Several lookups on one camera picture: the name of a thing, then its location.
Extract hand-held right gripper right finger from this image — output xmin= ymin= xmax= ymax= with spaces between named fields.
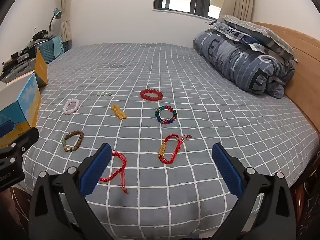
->
xmin=211 ymin=142 xmax=297 ymax=240

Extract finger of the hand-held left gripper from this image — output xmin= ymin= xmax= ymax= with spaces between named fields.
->
xmin=0 ymin=127 xmax=40 ymax=159

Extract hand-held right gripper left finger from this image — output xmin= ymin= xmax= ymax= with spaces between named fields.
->
xmin=28 ymin=142 xmax=118 ymax=240

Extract plain red cord bracelet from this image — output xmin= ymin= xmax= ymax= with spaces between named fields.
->
xmin=99 ymin=150 xmax=129 ymax=194

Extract brown wooden bead bracelet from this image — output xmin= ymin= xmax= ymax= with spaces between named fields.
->
xmin=62 ymin=130 xmax=84 ymax=152

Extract blue and yellow cardboard box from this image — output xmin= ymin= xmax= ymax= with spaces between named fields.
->
xmin=0 ymin=48 xmax=48 ymax=148

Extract pink bead bracelet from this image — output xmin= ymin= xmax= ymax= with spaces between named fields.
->
xmin=63 ymin=99 xmax=80 ymax=115

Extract yellow bead bracelet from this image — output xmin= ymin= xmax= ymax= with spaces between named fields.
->
xmin=111 ymin=104 xmax=127 ymax=119

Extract red cord bracelet gold charm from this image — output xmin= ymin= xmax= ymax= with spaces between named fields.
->
xmin=157 ymin=134 xmax=193 ymax=165

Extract multicolour glass bead bracelet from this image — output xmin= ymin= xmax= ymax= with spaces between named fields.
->
xmin=155 ymin=106 xmax=177 ymax=125

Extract red bead bracelet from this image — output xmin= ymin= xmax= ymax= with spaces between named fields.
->
xmin=140 ymin=89 xmax=163 ymax=102

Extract grey hard case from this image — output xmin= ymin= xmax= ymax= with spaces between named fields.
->
xmin=0 ymin=61 xmax=35 ymax=84

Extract black electronic devices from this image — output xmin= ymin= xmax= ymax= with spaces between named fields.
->
xmin=10 ymin=46 xmax=38 ymax=60

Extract blue suitcase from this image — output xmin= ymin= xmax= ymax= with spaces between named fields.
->
xmin=35 ymin=36 xmax=67 ymax=64

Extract dark cloth pile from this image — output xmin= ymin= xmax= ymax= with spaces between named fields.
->
xmin=31 ymin=29 xmax=54 ymax=43

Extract folded blue printed quilt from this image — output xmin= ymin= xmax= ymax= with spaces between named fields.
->
xmin=193 ymin=27 xmax=295 ymax=98

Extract bed with grey checked sheet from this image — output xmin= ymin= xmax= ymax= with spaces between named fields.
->
xmin=21 ymin=42 xmax=319 ymax=240

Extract blue desk lamp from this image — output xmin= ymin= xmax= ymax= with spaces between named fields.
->
xmin=49 ymin=8 xmax=62 ymax=33

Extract wooden headboard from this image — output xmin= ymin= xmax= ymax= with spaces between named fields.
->
xmin=250 ymin=21 xmax=320 ymax=153

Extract grey checked pillow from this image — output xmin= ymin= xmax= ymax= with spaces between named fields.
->
xmin=222 ymin=15 xmax=297 ymax=62

